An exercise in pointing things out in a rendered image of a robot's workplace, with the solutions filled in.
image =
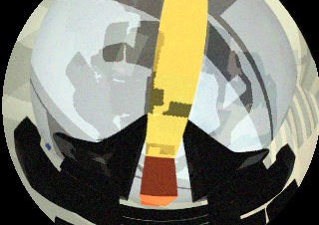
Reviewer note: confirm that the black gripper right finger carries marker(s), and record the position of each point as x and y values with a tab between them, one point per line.
211	164

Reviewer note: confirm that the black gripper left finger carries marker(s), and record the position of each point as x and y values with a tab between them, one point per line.
115	157

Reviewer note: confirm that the small blue block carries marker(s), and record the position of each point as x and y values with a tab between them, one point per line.
48	147

